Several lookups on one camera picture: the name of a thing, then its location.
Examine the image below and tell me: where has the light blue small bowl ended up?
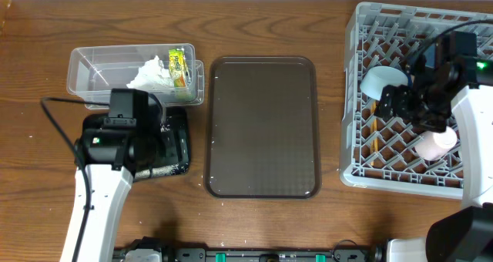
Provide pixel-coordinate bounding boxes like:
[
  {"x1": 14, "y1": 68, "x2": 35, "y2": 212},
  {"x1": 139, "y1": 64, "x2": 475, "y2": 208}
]
[{"x1": 360, "y1": 66, "x2": 408, "y2": 100}]

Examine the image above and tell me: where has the white tissue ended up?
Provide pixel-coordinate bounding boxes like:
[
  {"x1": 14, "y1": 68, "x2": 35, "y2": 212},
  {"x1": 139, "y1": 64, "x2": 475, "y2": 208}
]
[{"x1": 126, "y1": 55, "x2": 174, "y2": 91}]

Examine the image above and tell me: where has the pink cup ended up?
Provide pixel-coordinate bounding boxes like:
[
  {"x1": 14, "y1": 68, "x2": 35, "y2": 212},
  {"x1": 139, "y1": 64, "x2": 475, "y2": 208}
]
[{"x1": 414, "y1": 126, "x2": 458, "y2": 161}]

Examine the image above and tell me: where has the wooden chopstick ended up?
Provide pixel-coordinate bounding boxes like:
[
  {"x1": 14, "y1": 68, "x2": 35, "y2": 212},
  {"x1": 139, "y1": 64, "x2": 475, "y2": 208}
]
[
  {"x1": 370, "y1": 101, "x2": 378, "y2": 153},
  {"x1": 371, "y1": 119, "x2": 378, "y2": 153}
]

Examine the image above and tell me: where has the green yellow snack wrapper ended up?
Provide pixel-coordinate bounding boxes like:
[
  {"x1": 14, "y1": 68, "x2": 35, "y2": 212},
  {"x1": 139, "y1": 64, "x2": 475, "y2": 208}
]
[{"x1": 169, "y1": 48, "x2": 191, "y2": 102}]

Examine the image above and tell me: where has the blue plate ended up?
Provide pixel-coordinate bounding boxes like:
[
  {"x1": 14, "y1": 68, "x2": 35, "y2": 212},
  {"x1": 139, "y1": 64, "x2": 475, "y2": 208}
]
[{"x1": 407, "y1": 44, "x2": 436, "y2": 81}]

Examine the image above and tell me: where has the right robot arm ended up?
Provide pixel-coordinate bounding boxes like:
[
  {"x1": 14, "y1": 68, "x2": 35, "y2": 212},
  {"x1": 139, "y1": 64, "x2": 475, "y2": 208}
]
[{"x1": 375, "y1": 56, "x2": 492, "y2": 261}]

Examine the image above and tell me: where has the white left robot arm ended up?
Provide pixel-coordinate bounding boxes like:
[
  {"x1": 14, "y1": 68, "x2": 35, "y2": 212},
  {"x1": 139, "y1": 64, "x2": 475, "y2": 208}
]
[{"x1": 61, "y1": 114, "x2": 190, "y2": 261}]

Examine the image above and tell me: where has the clear plastic waste bin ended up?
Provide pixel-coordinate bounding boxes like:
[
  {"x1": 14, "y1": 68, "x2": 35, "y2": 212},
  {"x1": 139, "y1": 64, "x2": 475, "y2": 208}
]
[{"x1": 66, "y1": 43, "x2": 205, "y2": 109}]

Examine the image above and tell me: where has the grey dishwasher rack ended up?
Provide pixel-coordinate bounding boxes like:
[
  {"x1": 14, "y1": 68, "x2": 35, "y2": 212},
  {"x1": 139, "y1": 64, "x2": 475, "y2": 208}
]
[{"x1": 339, "y1": 2, "x2": 492, "y2": 200}]

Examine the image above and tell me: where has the black plastic tray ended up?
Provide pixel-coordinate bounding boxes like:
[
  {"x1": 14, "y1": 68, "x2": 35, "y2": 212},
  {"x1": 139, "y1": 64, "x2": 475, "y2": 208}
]
[{"x1": 82, "y1": 106, "x2": 191, "y2": 183}]

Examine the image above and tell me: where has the pile of white rice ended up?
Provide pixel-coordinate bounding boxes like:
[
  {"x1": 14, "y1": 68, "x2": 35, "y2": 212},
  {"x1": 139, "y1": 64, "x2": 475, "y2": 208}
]
[{"x1": 134, "y1": 163, "x2": 189, "y2": 182}]

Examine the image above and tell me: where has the brown serving tray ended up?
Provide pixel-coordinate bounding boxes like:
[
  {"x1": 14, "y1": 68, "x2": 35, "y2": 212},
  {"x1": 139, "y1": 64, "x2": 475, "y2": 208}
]
[{"x1": 204, "y1": 56, "x2": 321, "y2": 200}]

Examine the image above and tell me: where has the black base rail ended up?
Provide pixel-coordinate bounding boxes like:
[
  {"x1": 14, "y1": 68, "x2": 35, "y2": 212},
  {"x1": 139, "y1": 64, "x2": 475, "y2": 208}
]
[{"x1": 112, "y1": 237, "x2": 387, "y2": 262}]

